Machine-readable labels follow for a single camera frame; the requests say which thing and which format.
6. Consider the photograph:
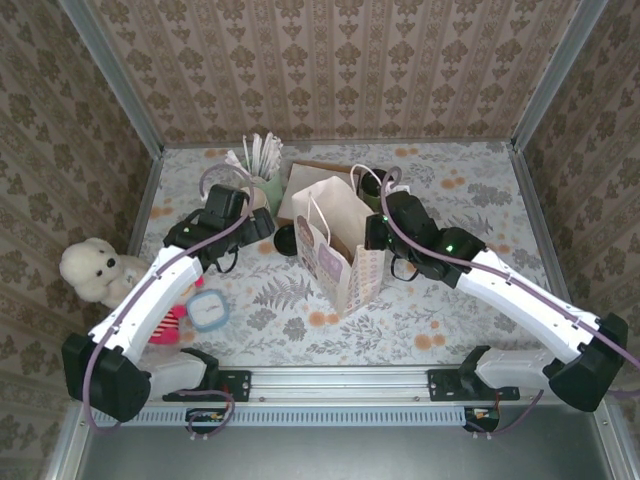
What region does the aluminium frame post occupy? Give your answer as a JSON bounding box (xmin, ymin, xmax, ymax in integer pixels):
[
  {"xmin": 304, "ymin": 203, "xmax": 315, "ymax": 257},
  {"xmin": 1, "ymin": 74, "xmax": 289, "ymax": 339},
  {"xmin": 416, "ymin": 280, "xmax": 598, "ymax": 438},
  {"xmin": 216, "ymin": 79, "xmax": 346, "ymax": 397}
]
[
  {"xmin": 511, "ymin": 0, "xmax": 612, "ymax": 151},
  {"xmin": 58, "ymin": 0, "xmax": 165, "ymax": 156}
]

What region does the white teddy bear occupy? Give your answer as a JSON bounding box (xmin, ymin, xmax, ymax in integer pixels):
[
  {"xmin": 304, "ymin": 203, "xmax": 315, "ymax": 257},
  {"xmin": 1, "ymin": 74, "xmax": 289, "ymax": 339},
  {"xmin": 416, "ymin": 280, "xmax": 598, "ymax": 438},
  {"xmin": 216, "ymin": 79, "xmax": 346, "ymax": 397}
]
[{"xmin": 58, "ymin": 238, "xmax": 151, "ymax": 309}]

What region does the aluminium mounting rail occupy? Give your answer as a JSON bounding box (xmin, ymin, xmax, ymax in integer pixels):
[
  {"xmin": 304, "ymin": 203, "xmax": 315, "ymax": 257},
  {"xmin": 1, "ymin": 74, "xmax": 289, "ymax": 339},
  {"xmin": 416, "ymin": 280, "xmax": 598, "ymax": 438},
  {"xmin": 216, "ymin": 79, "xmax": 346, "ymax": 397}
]
[{"xmin": 144, "ymin": 364, "xmax": 619, "ymax": 401}]

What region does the aluminium table side rail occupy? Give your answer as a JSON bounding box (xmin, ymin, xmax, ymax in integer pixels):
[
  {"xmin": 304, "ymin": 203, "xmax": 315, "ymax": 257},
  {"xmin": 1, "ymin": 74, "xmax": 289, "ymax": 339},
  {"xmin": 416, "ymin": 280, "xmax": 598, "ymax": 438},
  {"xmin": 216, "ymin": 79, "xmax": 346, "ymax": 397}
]
[
  {"xmin": 509, "ymin": 142, "xmax": 592, "ymax": 365},
  {"xmin": 94, "ymin": 147, "xmax": 166, "ymax": 366}
]

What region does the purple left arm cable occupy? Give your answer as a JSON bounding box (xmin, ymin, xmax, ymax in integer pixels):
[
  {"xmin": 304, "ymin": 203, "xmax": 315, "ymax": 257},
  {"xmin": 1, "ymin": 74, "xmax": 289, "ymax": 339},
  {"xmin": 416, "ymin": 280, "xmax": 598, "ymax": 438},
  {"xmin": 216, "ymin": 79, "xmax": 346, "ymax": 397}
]
[{"xmin": 84, "ymin": 163, "xmax": 257, "ymax": 444}]

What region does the floral tablecloth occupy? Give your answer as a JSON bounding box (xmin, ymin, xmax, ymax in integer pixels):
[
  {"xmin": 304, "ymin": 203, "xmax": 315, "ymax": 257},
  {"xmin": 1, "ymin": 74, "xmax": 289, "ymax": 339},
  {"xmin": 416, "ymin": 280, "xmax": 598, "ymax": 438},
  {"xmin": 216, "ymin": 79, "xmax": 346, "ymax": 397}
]
[{"xmin": 110, "ymin": 141, "xmax": 574, "ymax": 367}]

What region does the brown cardboard napkin box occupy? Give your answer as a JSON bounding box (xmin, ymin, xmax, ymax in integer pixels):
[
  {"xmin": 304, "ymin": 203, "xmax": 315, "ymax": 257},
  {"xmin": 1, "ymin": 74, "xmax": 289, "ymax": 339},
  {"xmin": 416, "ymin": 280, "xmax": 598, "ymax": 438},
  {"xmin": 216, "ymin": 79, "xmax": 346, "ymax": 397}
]
[{"xmin": 277, "ymin": 160, "xmax": 361, "ymax": 231}]

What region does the white printed paper bag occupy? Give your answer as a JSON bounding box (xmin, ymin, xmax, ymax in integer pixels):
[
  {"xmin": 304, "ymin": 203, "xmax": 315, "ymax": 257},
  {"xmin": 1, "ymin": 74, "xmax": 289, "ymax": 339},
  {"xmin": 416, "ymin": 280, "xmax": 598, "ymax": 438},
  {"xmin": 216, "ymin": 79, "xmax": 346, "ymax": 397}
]
[{"xmin": 291, "ymin": 162, "xmax": 404, "ymax": 317}]

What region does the green straw holder cup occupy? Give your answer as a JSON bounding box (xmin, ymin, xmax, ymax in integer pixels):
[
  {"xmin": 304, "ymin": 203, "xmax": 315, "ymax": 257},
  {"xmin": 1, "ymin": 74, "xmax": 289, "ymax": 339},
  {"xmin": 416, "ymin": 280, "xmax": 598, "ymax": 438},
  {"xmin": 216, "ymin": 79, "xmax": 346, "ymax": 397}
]
[{"xmin": 242, "ymin": 172, "xmax": 285, "ymax": 216}]

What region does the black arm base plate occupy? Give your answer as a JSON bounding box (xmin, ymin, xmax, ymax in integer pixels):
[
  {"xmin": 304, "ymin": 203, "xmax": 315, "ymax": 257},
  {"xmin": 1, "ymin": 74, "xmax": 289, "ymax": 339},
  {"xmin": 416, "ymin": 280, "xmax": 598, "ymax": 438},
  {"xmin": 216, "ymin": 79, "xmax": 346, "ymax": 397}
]
[
  {"xmin": 162, "ymin": 368, "xmax": 251, "ymax": 402},
  {"xmin": 428, "ymin": 368, "xmax": 520, "ymax": 402}
]

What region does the grey metal sheet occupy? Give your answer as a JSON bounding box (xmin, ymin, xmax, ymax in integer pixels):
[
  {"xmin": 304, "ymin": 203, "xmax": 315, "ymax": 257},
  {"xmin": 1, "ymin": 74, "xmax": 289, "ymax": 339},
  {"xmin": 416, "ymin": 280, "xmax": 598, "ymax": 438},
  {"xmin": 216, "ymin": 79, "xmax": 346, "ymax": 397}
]
[{"xmin": 44, "ymin": 399, "xmax": 640, "ymax": 480}]

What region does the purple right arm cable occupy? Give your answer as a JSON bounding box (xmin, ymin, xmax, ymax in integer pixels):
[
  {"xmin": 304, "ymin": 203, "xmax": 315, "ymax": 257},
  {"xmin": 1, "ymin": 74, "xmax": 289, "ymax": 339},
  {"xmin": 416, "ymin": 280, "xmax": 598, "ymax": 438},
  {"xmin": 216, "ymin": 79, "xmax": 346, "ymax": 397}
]
[{"xmin": 380, "ymin": 167, "xmax": 640, "ymax": 441}]

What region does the aluminium table rear rail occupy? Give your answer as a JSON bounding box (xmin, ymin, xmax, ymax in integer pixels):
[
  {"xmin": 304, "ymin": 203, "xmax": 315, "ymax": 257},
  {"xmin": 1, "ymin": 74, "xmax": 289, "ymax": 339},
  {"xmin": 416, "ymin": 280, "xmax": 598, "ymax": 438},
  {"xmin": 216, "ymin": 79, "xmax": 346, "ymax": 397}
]
[{"xmin": 162, "ymin": 138, "xmax": 516, "ymax": 149}]

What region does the blue white alarm clock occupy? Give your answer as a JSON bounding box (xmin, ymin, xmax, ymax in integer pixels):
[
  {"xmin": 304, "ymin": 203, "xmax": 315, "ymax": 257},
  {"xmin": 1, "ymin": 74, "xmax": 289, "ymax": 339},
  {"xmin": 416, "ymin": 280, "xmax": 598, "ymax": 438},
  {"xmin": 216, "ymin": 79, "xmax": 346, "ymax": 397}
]
[{"xmin": 185, "ymin": 289, "xmax": 230, "ymax": 334}]

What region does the black plastic cup lid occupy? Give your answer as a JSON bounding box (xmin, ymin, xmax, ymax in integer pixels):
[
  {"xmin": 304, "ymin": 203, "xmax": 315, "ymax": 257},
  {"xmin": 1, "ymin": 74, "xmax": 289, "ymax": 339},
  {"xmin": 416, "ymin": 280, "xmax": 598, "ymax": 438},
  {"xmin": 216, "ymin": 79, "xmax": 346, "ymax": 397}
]
[
  {"xmin": 358, "ymin": 168, "xmax": 390, "ymax": 195},
  {"xmin": 273, "ymin": 224, "xmax": 301, "ymax": 257}
]

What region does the white slotted cable duct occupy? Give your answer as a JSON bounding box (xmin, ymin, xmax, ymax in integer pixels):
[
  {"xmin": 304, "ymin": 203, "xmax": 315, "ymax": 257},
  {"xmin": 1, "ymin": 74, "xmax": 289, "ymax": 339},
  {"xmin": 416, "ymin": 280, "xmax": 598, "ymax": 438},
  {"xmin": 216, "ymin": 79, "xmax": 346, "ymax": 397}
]
[{"xmin": 92, "ymin": 405, "xmax": 494, "ymax": 427}]

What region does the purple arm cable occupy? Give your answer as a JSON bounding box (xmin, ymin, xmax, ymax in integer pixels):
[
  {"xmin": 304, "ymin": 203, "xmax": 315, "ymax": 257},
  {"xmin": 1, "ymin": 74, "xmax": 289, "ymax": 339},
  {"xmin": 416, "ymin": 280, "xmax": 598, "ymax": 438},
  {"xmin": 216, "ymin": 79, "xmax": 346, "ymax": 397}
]
[
  {"xmin": 84, "ymin": 163, "xmax": 257, "ymax": 444},
  {"xmin": 380, "ymin": 167, "xmax": 640, "ymax": 441}
]

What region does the pink striped plush doll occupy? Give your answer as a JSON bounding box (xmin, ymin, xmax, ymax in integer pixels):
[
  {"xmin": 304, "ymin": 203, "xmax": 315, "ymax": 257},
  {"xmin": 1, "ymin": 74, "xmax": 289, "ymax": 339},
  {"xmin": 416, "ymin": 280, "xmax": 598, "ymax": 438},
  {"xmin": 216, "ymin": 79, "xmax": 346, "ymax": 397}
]
[{"xmin": 147, "ymin": 274, "xmax": 206, "ymax": 346}]

